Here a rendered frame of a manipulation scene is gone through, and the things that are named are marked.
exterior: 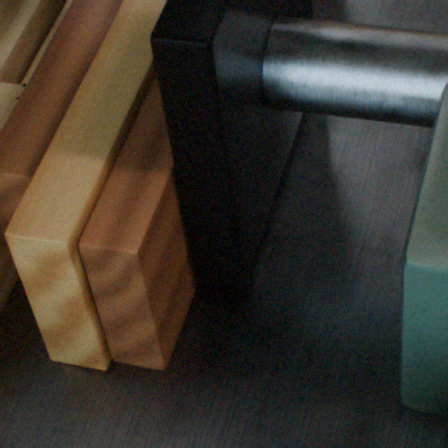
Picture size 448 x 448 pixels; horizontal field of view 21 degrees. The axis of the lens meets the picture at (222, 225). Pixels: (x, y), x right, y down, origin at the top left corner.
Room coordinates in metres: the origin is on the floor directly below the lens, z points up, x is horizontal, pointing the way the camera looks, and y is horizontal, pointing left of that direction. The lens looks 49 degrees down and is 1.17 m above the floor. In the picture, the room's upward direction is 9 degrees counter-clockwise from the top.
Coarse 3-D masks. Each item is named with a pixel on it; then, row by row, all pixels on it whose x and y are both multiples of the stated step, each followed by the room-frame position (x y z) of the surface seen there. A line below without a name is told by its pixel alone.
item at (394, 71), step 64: (192, 0) 0.22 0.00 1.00; (256, 0) 0.24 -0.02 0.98; (192, 64) 0.21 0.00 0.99; (256, 64) 0.23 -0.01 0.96; (320, 64) 0.23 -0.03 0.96; (384, 64) 0.23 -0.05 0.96; (192, 128) 0.21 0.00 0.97; (256, 128) 0.23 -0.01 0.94; (192, 192) 0.21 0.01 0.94; (256, 192) 0.22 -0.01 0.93; (192, 256) 0.21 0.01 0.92
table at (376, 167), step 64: (320, 0) 0.33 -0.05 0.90; (384, 0) 0.33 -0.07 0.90; (320, 128) 0.27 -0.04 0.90; (384, 128) 0.26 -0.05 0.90; (320, 192) 0.24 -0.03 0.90; (384, 192) 0.24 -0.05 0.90; (256, 256) 0.22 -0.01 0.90; (320, 256) 0.22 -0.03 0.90; (384, 256) 0.21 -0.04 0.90; (0, 320) 0.21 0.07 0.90; (192, 320) 0.20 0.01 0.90; (256, 320) 0.20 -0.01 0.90; (320, 320) 0.19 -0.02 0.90; (384, 320) 0.19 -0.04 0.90; (0, 384) 0.19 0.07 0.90; (64, 384) 0.19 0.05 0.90; (128, 384) 0.18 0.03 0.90; (192, 384) 0.18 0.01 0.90; (256, 384) 0.18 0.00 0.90; (320, 384) 0.17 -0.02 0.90; (384, 384) 0.17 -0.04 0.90
